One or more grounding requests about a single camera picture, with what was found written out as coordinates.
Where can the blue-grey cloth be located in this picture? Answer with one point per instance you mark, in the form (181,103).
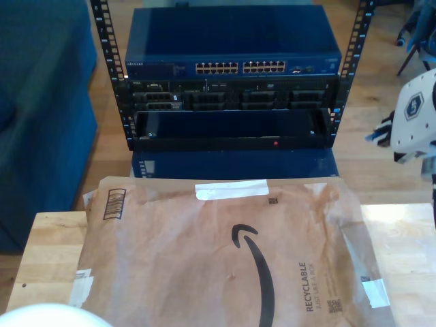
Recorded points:
(422,27)

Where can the blue sofa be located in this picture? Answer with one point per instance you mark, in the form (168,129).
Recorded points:
(41,119)

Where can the torn white shipping label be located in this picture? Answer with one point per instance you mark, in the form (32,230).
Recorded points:
(80,289)

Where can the blue equipment case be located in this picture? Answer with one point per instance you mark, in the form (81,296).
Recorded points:
(221,163)

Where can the dark metal chair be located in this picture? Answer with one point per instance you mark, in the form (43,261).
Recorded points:
(408,59)

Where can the blue network switch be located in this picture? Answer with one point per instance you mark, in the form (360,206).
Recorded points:
(221,34)

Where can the black rack frame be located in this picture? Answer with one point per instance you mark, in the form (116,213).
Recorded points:
(105,34)

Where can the brown paper mailer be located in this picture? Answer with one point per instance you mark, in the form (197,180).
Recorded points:
(170,265)

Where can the black rack server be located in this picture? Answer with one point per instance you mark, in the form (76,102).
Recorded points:
(204,100)

